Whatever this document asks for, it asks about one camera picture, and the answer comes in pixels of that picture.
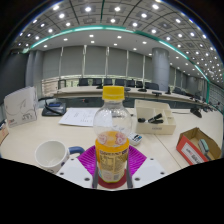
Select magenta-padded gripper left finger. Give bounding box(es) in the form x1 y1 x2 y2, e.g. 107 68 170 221
55 145 99 190

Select black desk phone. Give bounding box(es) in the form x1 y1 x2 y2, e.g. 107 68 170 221
41 100 68 117

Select white printed paper sheet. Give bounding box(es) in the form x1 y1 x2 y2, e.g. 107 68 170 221
58 107 101 128

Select teal whiteboard eraser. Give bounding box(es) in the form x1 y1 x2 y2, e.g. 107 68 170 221
197 138 211 157

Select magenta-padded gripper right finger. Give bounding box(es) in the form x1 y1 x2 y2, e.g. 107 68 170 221
126 145 168 190

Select long curved conference desk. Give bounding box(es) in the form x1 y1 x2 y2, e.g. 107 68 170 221
53 85 215 110

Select yellow-capped clear drink bottle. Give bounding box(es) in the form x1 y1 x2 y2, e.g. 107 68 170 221
92 85 133 184

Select black office chairs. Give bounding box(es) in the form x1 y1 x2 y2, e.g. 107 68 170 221
57 77 162 92

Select ceiling lights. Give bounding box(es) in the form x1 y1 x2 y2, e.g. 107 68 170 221
14 0 224 75

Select cream desk organizer tray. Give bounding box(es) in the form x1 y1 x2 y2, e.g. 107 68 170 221
134 98 177 136

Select white printed cardboard box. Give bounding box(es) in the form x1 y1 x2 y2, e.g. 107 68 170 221
3 86 40 129

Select red-labelled open cardboard box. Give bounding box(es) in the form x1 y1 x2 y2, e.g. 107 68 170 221
175 126 223 166

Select black marker pen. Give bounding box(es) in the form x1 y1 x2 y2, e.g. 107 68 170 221
137 112 165 125

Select white mug with blue handle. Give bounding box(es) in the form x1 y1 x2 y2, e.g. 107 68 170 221
34 139 86 175

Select small white remote control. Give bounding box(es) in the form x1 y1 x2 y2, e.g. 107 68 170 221
128 132 144 147

